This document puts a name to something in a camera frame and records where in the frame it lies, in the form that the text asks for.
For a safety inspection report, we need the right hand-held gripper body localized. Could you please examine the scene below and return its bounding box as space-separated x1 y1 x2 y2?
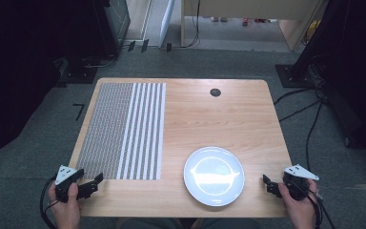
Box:
281 163 320 201

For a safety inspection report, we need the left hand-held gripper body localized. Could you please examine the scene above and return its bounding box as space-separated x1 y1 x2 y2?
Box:
53 164 86 204

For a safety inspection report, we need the person's left hand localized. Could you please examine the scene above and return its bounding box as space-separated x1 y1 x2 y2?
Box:
48 182 82 229

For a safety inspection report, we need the person's right hand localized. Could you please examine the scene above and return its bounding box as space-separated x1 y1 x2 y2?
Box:
277 178 319 229

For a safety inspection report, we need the white round plate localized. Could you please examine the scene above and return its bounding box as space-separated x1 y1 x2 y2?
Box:
183 146 246 208

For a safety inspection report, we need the grey striped placemat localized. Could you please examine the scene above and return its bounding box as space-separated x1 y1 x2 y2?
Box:
75 82 167 181

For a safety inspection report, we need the black stand base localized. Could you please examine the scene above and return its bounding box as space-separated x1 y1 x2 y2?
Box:
274 63 316 89

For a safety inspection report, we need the black cabinet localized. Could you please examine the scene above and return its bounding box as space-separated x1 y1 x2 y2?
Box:
89 0 132 59

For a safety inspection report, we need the white panel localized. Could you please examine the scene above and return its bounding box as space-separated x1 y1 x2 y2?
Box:
157 0 176 49

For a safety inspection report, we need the light wooden desk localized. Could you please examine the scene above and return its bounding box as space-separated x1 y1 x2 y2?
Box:
180 0 329 52

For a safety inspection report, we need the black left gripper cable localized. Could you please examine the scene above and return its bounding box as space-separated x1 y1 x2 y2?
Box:
39 177 59 229

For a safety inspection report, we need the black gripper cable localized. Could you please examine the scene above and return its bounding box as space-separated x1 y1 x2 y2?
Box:
304 187 337 229
39 177 59 229

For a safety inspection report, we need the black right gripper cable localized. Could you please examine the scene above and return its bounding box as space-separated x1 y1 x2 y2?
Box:
304 187 337 229

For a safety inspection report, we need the black floor cable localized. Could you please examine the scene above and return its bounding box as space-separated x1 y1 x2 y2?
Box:
304 98 325 173
273 86 318 106

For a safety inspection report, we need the black hanging cable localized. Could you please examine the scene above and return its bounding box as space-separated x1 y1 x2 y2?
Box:
180 0 202 50

